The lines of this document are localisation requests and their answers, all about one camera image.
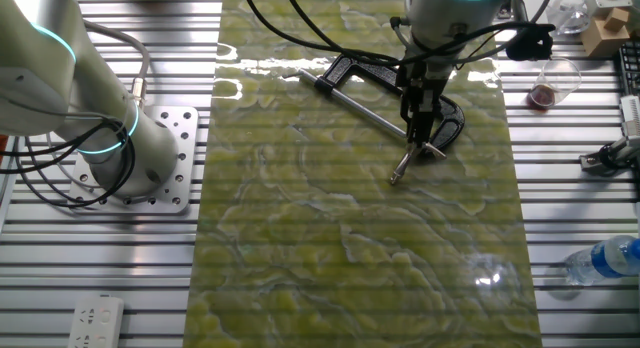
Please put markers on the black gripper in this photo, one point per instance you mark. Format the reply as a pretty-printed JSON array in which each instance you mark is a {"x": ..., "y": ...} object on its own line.
[{"x": 422, "y": 80}]

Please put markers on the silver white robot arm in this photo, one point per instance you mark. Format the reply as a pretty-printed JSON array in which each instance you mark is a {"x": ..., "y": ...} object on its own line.
[{"x": 100, "y": 103}]

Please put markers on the silver robot base mounting plate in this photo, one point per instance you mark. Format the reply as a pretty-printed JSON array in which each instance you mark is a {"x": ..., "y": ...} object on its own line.
[{"x": 182, "y": 158}]

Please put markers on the clear water bottle blue label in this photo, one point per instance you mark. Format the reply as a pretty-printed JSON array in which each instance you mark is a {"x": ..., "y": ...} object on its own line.
[{"x": 602, "y": 260}]

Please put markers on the black cast iron C-clamp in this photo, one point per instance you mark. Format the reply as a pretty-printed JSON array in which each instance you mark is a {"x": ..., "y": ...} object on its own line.
[{"x": 450, "y": 120}]

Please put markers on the clear plastic cup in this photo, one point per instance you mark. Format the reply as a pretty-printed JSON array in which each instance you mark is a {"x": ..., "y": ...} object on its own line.
[{"x": 552, "y": 85}]

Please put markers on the green marble pattern mat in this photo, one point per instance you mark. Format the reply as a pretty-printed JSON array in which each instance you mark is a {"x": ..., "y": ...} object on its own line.
[{"x": 325, "y": 228}]

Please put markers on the clear crumpled plastic container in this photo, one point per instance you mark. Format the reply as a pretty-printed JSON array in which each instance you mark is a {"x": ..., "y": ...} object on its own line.
[{"x": 567, "y": 10}]

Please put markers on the light wooden block stack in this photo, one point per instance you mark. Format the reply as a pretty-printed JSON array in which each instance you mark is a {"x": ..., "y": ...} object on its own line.
[{"x": 605, "y": 35}]

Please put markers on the white ribbed plastic part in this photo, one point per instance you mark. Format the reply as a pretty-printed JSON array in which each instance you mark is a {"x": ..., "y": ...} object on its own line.
[{"x": 631, "y": 115}]

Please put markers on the black keyboard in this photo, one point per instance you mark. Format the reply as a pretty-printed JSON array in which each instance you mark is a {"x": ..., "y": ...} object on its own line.
[{"x": 631, "y": 68}]

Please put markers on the white power strip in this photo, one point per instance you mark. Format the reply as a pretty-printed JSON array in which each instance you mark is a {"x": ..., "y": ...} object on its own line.
[{"x": 96, "y": 322}]

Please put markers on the silver metal bracket device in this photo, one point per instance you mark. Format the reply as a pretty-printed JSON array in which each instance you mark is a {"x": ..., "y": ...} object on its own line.
[{"x": 612, "y": 155}]

